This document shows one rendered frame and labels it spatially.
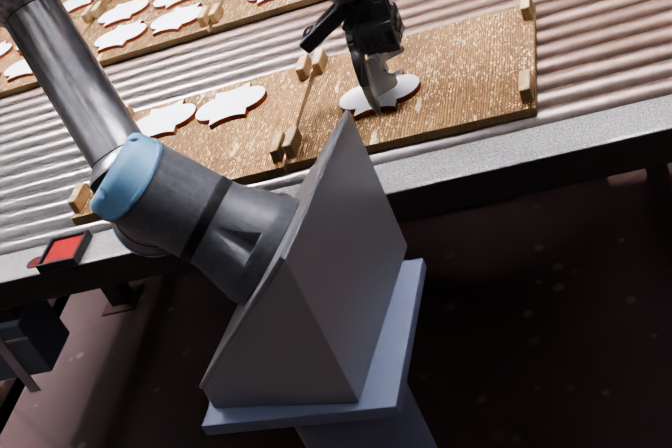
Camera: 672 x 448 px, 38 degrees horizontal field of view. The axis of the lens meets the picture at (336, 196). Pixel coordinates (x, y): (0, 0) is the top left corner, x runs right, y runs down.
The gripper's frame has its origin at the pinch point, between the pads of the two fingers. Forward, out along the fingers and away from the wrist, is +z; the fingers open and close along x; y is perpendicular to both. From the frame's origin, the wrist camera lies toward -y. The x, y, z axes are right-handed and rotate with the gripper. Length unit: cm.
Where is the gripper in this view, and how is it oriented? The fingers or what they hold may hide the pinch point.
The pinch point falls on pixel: (379, 93)
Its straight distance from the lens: 165.8
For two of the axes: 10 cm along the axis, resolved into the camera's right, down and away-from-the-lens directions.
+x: 1.5, -6.0, 7.8
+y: 9.2, -2.0, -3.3
